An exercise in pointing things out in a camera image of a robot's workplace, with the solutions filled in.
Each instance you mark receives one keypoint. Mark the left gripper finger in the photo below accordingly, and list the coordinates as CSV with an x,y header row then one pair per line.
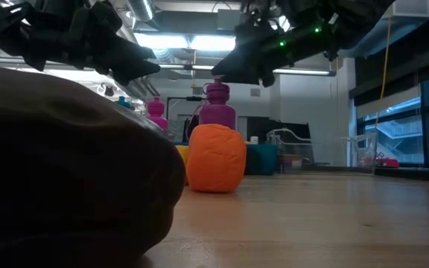
x,y
129,70
132,53

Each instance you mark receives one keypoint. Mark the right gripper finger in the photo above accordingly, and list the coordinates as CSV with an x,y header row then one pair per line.
x,y
255,50
244,71

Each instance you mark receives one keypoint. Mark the magenta squeeze bottle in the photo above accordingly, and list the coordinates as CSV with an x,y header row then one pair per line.
x,y
217,111

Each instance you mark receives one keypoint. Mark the bright pink squeeze bottle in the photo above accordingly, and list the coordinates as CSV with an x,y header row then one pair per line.
x,y
156,111

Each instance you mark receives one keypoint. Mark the yellow toy lemon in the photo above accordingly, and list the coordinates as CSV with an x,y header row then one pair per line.
x,y
182,156

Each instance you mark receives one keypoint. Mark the dark brown toy food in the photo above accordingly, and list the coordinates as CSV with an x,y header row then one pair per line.
x,y
69,167

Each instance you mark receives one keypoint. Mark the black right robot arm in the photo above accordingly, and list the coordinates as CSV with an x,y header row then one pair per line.
x,y
356,18

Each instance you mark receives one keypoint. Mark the grey ceiling box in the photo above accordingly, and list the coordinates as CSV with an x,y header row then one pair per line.
x,y
225,20

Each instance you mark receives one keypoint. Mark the bright ceiling light panel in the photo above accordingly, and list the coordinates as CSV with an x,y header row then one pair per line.
x,y
184,41

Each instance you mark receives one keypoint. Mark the black metal stand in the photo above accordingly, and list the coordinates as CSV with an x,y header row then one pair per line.
x,y
194,98

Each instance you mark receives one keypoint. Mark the black cabinet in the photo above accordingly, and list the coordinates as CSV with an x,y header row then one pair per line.
x,y
259,128

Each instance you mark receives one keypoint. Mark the clear plastic bin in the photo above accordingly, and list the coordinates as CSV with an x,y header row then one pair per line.
x,y
173,134
270,149

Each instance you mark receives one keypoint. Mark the teal plastic bin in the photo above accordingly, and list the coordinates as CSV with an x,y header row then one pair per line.
x,y
261,160

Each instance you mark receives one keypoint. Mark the orange soft cube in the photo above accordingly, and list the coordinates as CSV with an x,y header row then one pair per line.
x,y
216,160

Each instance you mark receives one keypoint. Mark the small red object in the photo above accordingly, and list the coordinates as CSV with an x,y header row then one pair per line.
x,y
387,163

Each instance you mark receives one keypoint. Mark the large dark framed window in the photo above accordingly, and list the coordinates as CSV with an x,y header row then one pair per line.
x,y
426,123

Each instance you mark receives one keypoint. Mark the grey wall vent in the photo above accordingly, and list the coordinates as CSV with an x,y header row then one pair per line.
x,y
254,92

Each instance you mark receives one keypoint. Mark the silver spiral duct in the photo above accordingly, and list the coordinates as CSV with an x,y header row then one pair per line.
x,y
142,9

